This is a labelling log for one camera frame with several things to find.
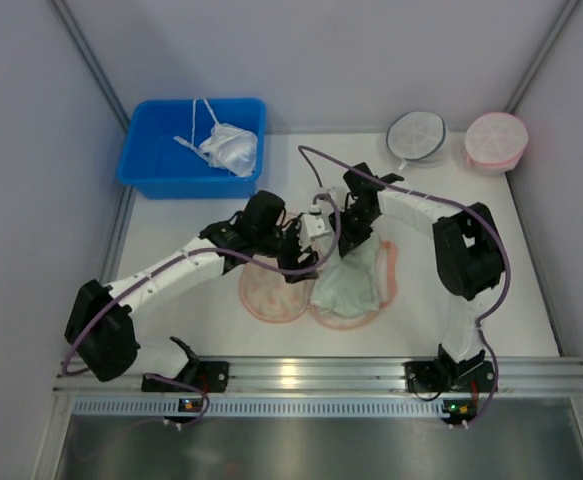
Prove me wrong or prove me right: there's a light green bra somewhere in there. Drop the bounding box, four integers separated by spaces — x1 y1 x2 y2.
310 234 381 318

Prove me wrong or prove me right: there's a pink floral laundry bag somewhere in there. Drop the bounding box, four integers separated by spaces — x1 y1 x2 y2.
238 235 398 330

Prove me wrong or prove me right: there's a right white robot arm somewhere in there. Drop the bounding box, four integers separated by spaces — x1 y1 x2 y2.
338 163 509 377

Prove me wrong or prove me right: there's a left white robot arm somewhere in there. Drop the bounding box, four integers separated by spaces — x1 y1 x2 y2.
64 190 327 382

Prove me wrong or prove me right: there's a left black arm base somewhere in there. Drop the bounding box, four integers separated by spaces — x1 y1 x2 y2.
141 359 230 393

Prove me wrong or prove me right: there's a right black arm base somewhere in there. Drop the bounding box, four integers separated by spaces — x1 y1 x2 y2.
404 357 496 398

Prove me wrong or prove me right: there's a blue-trimmed round mesh bag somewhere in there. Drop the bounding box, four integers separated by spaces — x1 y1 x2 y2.
385 111 449 170

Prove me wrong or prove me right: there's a white bra in bin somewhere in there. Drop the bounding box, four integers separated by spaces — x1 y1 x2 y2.
173 99 258 178

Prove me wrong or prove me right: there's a pink-trimmed round mesh bag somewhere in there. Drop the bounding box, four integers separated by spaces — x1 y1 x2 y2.
464 112 529 174

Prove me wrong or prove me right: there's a blue plastic bin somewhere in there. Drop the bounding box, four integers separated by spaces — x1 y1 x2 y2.
117 98 267 200

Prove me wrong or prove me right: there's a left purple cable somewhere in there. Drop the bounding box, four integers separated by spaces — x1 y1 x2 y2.
59 193 342 426

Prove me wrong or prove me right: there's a purple cable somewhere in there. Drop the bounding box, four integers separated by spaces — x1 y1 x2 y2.
59 193 342 426
296 144 513 427

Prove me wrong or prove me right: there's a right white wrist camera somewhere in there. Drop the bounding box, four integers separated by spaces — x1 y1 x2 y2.
317 186 355 211

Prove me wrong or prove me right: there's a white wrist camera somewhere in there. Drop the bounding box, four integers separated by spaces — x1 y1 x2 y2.
299 213 331 250
317 186 355 211

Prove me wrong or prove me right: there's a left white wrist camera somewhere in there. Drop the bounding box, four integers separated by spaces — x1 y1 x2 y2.
299 213 331 250

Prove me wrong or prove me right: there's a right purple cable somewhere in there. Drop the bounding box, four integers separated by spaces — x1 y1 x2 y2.
296 144 513 427

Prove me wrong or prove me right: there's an aluminium mounting rail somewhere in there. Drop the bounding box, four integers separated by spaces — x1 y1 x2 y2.
52 355 583 397

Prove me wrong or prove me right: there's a slotted grey cable duct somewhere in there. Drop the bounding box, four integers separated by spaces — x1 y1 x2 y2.
72 397 475 419

